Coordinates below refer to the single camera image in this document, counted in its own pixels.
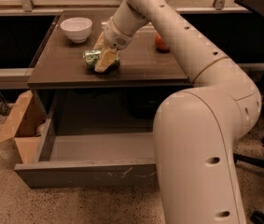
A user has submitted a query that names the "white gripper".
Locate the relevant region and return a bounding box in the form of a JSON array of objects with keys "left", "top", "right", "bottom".
[{"left": 93, "top": 18, "right": 132, "bottom": 73}]

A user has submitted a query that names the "green soda can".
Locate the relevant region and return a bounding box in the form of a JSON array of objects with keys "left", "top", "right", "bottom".
[{"left": 83, "top": 49, "right": 121, "bottom": 71}]

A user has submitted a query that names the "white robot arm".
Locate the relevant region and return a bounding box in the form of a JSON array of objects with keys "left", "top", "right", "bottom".
[{"left": 96, "top": 0, "right": 261, "bottom": 224}]

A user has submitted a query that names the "grey drawer cabinet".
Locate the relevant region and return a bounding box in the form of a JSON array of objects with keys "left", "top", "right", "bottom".
[{"left": 28, "top": 9, "right": 191, "bottom": 135}]

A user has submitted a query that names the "open grey top drawer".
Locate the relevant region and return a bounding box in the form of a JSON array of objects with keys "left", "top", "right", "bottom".
[{"left": 15, "top": 90, "right": 157, "bottom": 189}]

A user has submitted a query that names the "white ceramic bowl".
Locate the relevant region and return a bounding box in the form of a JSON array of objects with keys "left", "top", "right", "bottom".
[{"left": 60, "top": 17, "right": 92, "bottom": 43}]

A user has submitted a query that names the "red apple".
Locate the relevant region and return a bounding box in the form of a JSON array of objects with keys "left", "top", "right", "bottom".
[{"left": 155, "top": 34, "right": 170, "bottom": 51}]

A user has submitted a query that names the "brown cardboard box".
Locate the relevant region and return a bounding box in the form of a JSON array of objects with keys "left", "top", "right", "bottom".
[{"left": 0, "top": 91, "right": 45, "bottom": 164}]

